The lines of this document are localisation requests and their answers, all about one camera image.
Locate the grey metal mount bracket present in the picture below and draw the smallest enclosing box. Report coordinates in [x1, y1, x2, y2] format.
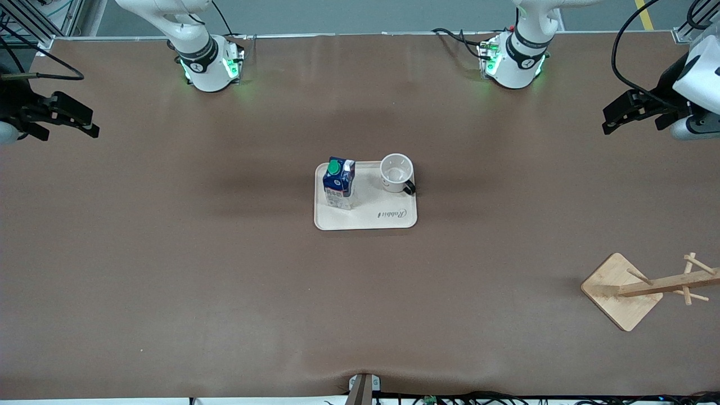
[349, 374, 381, 393]

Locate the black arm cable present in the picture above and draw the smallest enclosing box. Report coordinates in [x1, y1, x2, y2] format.
[0, 22, 85, 80]
[612, 0, 684, 107]

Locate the blue white milk carton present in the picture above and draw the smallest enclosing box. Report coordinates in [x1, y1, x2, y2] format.
[322, 156, 357, 210]

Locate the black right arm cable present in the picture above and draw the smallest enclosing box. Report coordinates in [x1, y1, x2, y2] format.
[0, 22, 85, 80]

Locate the black base cable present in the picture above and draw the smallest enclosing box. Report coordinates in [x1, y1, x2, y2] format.
[211, 0, 251, 41]
[432, 28, 491, 60]

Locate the white smiley cup black handle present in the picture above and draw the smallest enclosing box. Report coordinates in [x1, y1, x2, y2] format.
[380, 153, 417, 196]

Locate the brown camera post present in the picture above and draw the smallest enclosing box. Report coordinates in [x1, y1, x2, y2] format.
[344, 373, 373, 405]

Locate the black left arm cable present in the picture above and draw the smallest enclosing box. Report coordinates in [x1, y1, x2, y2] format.
[612, 0, 684, 107]

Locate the wooden cup rack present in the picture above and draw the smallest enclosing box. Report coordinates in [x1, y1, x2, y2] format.
[581, 252, 720, 332]

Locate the cream rectangular tray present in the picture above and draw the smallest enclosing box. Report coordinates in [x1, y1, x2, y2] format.
[314, 160, 418, 231]

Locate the aluminium frame profile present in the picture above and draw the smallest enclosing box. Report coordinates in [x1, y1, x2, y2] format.
[672, 0, 720, 44]
[0, 0, 85, 50]

